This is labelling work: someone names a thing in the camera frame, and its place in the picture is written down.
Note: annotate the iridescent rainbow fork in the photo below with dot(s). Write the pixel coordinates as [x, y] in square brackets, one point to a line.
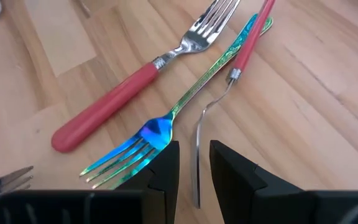
[157, 132]

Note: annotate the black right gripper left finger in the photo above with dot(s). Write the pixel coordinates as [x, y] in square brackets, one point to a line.
[104, 208]

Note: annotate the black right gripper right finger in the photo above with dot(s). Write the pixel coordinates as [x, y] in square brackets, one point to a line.
[275, 205]

